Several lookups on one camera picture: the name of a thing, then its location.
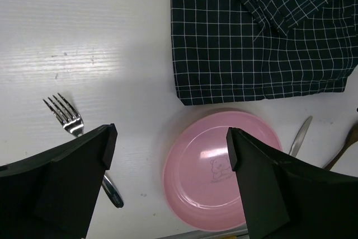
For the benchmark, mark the silver metal fork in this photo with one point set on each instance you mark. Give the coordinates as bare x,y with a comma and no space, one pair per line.
72,122

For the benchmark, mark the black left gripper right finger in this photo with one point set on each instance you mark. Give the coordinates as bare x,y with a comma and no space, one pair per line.
284,197

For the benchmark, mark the brown wooden spoon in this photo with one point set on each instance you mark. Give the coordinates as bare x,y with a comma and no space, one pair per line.
351,138

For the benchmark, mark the pink plastic plate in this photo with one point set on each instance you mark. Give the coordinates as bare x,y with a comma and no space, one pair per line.
198,181

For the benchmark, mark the silver metal knife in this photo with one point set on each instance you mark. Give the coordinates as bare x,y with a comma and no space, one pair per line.
298,140

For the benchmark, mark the dark checkered cloth placemat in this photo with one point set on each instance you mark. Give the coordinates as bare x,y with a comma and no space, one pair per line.
250,50

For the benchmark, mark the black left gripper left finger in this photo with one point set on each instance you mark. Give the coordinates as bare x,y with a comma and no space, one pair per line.
53,194

